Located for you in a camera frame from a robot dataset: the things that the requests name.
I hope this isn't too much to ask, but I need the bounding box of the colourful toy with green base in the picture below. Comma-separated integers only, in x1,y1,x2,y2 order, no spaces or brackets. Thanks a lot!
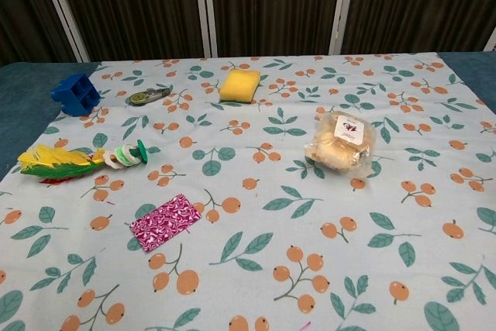
17,138,150,186

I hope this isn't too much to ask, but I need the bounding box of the magenta patterned paper piece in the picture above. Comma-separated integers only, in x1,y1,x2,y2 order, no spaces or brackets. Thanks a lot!
129,193,204,253

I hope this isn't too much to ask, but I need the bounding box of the yellow sponge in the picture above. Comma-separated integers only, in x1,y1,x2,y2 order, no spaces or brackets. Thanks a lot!
219,69,261,105

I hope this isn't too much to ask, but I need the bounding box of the fruit and leaf print tablecloth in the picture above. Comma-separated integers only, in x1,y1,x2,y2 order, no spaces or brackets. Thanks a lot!
0,50,496,331

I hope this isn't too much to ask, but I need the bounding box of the packaged pastry in clear wrapper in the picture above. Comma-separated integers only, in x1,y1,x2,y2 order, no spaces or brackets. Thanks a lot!
302,109,377,179

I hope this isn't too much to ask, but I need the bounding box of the kiwi snack packet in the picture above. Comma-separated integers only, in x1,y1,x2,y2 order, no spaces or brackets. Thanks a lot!
124,88,171,108

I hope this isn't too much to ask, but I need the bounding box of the folding screen with white frames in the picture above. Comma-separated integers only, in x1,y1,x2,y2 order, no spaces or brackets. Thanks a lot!
0,0,496,67

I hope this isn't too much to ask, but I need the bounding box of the blue plastic grid block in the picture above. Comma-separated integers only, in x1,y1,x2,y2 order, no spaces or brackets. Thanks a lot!
50,74,102,117

